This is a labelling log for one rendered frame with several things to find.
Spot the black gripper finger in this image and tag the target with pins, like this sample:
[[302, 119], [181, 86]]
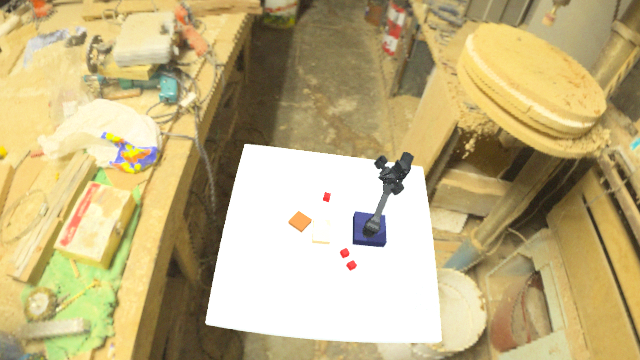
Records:
[[387, 179], [384, 171]]

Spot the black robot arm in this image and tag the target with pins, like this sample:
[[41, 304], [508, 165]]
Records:
[[373, 225]]

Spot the orange square block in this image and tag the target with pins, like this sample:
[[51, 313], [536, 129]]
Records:
[[300, 221]]

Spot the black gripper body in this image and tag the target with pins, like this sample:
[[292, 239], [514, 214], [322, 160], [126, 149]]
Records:
[[380, 163]]

